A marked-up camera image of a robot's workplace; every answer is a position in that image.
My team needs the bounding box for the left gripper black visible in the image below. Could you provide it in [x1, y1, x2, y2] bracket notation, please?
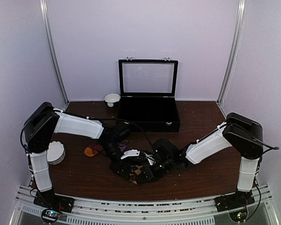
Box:
[100, 141, 133, 181]

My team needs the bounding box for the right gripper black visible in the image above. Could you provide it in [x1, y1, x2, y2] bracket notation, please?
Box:
[137, 157, 174, 184]

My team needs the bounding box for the black tan argyle sock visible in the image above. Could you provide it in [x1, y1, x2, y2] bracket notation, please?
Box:
[128, 165, 146, 185]

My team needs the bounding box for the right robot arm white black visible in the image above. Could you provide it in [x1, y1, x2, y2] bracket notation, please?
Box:
[136, 112, 263, 207]

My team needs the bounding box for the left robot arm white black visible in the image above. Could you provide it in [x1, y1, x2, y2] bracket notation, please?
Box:
[20, 102, 130, 208]

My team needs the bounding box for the purple orange striped sock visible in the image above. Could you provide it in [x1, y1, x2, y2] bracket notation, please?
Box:
[118, 144, 127, 153]

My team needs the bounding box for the maroon orange-toed sock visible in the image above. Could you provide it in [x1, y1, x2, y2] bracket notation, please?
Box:
[84, 143, 103, 157]

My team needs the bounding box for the white fluted dish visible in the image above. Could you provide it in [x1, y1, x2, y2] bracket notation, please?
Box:
[47, 141, 66, 165]

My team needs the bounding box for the small white bowl dark rim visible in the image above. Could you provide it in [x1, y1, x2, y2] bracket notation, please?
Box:
[104, 93, 121, 108]

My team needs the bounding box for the black display case glass lid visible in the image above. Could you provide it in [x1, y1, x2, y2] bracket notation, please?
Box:
[117, 59, 181, 133]

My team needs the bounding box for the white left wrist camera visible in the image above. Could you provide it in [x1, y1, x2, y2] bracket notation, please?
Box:
[121, 149, 141, 160]

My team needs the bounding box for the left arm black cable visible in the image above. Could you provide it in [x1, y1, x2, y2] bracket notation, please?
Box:
[103, 119, 155, 153]

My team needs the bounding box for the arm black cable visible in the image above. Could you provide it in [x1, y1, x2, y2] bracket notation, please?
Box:
[103, 119, 155, 153]
[177, 126, 281, 155]

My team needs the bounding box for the aluminium front rail frame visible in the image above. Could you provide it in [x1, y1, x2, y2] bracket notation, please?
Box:
[8, 184, 281, 225]

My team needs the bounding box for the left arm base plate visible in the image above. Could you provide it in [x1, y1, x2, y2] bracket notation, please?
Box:
[33, 189, 74, 213]

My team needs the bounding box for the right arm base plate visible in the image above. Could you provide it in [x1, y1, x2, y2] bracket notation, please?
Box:
[214, 189, 255, 212]

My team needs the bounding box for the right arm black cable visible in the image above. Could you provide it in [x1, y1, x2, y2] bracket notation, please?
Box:
[177, 126, 281, 155]

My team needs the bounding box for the left aluminium corner post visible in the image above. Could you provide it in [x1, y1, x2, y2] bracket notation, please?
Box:
[39, 0, 70, 106]

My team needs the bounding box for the aluminium corner post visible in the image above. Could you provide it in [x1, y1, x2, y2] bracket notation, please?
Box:
[39, 0, 70, 106]
[217, 0, 246, 107]

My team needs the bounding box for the right aluminium corner post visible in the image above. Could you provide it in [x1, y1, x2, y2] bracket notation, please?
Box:
[217, 0, 246, 107]

